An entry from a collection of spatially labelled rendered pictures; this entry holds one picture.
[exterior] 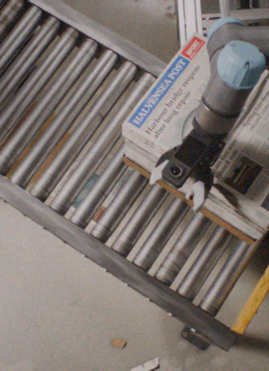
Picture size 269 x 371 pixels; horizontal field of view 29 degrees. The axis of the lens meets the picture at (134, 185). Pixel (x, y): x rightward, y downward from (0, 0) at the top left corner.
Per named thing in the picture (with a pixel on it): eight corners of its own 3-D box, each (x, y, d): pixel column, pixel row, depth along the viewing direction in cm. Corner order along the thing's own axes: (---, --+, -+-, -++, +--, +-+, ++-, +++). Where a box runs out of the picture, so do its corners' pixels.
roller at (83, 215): (180, 95, 146) (181, 87, 141) (83, 235, 137) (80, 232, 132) (165, 85, 147) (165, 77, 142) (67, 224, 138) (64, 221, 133)
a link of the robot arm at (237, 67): (265, 43, 90) (272, 71, 84) (239, 93, 98) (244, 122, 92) (222, 31, 89) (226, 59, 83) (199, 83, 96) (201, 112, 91)
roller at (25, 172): (122, 60, 149) (121, 51, 145) (23, 195, 141) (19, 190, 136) (108, 51, 150) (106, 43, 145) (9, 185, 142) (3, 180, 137)
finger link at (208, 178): (214, 197, 105) (213, 159, 100) (212, 201, 104) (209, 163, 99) (193, 193, 107) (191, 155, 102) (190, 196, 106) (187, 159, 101)
